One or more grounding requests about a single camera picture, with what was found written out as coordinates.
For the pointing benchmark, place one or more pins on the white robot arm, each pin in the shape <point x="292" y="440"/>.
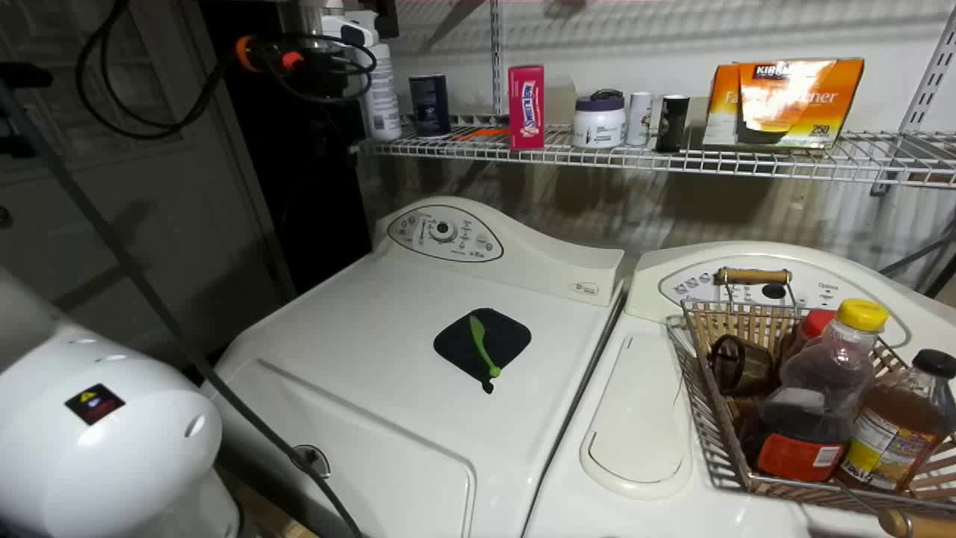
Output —
<point x="101" y="440"/>

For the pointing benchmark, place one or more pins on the white left washing machine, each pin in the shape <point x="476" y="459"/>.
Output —
<point x="411" y="443"/>

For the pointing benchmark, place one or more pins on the white washing machine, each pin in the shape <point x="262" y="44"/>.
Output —
<point x="643" y="452"/>
<point x="411" y="443"/>

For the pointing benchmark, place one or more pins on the white right washing machine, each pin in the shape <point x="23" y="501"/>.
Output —
<point x="643" y="452"/>

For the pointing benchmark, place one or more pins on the black pad with green strip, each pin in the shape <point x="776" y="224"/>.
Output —
<point x="483" y="344"/>

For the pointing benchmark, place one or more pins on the white spray bottle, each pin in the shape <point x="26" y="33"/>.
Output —
<point x="375" y="63"/>

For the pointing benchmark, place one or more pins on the dark blue box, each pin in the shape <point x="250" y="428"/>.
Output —
<point x="431" y="105"/>

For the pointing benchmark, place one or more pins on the pink box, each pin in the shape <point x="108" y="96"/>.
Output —
<point x="525" y="105"/>

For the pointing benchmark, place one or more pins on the white jar with dark lid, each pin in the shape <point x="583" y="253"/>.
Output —
<point x="599" y="121"/>

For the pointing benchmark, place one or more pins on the white small container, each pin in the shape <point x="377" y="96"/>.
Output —
<point x="637" y="118"/>

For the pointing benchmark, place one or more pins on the black cylinder can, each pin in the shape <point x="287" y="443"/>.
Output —
<point x="674" y="123"/>

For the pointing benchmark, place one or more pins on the orange cardboard box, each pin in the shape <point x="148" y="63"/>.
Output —
<point x="782" y="103"/>

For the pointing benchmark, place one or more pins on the red-capped bottle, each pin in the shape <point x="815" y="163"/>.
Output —
<point x="810" y="331"/>

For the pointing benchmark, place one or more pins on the yellow-capped dark liquid bottle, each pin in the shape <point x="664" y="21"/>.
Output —
<point x="809" y="419"/>

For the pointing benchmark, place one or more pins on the black-capped amber liquid bottle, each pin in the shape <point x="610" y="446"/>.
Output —
<point x="897" y="426"/>

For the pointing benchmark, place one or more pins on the grey tripod pole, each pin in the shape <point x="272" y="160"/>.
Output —
<point x="107" y="232"/>

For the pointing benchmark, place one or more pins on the wire basket with wooden handle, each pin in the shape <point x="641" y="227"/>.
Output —
<point x="729" y="347"/>

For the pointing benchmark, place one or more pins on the white wire shelf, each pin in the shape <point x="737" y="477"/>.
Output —
<point x="925" y="160"/>

